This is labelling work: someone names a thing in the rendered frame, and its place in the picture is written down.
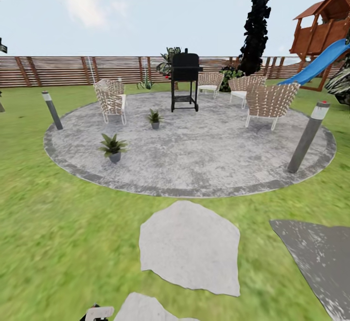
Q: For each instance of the charcoal grill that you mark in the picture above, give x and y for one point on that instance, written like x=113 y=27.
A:
x=185 y=67

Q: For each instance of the pot plant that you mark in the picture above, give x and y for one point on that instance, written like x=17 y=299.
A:
x=113 y=148
x=154 y=119

